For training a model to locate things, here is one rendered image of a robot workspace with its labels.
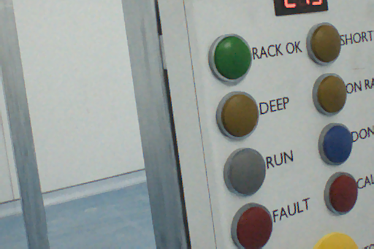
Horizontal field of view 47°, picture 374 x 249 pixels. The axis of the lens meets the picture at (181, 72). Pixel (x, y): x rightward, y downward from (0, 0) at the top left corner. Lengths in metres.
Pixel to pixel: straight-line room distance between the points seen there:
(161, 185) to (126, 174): 3.48
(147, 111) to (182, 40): 0.09
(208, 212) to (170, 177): 0.05
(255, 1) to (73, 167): 3.48
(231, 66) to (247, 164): 0.06
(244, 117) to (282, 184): 0.06
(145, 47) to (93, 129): 3.38
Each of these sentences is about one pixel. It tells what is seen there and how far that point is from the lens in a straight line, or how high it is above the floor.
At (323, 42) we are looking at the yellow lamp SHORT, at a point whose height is 1.07.
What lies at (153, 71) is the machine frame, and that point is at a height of 1.07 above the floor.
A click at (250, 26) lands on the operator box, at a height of 1.09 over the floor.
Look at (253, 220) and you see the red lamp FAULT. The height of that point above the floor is 0.97.
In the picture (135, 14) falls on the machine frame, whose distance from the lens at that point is 0.34.
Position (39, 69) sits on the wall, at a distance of 3.62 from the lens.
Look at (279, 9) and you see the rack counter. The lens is 0.30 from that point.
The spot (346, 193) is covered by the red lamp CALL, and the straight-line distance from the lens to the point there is 0.34.
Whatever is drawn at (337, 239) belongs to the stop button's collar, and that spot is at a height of 0.93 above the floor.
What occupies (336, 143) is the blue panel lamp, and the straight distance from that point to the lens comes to 0.32.
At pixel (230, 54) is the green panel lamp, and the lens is 0.26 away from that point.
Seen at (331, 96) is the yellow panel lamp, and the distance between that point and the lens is 0.32.
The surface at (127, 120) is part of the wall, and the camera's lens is 3.76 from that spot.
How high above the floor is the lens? 1.08
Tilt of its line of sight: 3 degrees down
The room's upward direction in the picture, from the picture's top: 8 degrees counter-clockwise
